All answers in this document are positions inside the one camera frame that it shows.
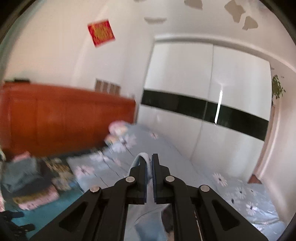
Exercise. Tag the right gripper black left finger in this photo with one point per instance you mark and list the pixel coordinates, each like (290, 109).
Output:
(100, 214)

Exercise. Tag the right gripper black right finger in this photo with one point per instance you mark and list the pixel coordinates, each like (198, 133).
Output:
(199, 213)

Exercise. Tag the light blue shirt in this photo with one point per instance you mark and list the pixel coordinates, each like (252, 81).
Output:
(147, 219)

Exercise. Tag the teal floral bedspread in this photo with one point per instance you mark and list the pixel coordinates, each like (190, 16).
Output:
(44, 214)

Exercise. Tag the dark navy folded garment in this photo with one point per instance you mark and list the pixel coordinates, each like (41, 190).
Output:
(53, 172)

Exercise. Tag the yellow floral cylindrical pillow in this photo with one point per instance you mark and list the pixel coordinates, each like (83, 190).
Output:
(110, 139)

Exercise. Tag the pink folded garment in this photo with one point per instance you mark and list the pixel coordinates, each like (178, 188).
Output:
(33, 201)

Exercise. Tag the grey floral duvet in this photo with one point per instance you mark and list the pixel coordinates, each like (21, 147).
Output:
(106, 167)

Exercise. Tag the pink cylindrical pillow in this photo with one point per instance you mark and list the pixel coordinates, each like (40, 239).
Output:
(117, 128)

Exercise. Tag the white sliding wardrobe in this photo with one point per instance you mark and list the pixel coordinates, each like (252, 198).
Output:
(212, 102)

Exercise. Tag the orange wooden headboard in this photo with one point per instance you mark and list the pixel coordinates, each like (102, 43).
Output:
(47, 120)

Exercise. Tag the black object on headboard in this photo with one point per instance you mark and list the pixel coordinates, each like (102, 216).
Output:
(18, 81)

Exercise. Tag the wall picture frames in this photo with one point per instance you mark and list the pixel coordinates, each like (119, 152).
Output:
(107, 87)

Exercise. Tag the green wall plant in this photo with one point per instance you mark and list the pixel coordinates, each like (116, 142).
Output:
(277, 89)

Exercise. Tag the red wall poster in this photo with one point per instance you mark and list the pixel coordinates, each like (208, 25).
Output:
(101, 32)

